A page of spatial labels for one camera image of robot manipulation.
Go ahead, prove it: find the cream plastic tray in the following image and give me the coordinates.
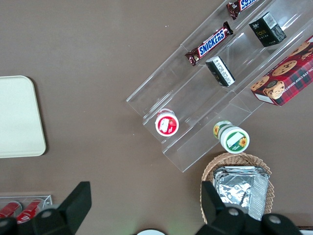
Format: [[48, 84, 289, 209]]
[[0, 75, 47, 159]]

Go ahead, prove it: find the clear acrylic bin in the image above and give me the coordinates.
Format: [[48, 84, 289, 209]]
[[0, 194, 53, 222]]

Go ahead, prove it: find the green sunflower lid cup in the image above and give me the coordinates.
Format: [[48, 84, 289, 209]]
[[212, 120, 250, 154]]

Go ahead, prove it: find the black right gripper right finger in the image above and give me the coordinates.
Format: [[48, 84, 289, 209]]
[[195, 180, 302, 235]]

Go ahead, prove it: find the clear acrylic tiered shelf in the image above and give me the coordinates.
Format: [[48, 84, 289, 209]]
[[126, 0, 313, 173]]

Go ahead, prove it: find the black box with gold print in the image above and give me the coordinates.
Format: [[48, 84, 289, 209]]
[[248, 11, 287, 47]]

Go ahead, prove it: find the foil wrapped package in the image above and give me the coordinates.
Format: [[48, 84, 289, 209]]
[[212, 165, 269, 221]]

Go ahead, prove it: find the red tartan cookie box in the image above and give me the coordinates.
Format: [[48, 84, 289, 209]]
[[250, 35, 313, 107]]

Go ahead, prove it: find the red lid yogurt cup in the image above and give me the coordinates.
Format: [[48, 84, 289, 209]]
[[154, 108, 179, 137]]

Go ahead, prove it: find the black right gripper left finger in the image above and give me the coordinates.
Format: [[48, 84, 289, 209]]
[[0, 181, 92, 235]]

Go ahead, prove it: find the black box with white label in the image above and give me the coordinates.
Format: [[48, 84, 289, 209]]
[[205, 55, 236, 87]]

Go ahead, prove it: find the red drink can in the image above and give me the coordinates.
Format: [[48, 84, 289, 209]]
[[0, 200, 24, 219], [16, 199, 43, 224]]

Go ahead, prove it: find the white round object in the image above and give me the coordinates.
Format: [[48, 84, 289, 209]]
[[136, 229, 167, 235]]

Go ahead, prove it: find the woven wicker basket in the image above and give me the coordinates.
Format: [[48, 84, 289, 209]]
[[200, 152, 275, 222]]

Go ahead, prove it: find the Snickers chocolate bar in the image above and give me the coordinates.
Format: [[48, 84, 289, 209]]
[[226, 0, 257, 21], [184, 21, 234, 67]]

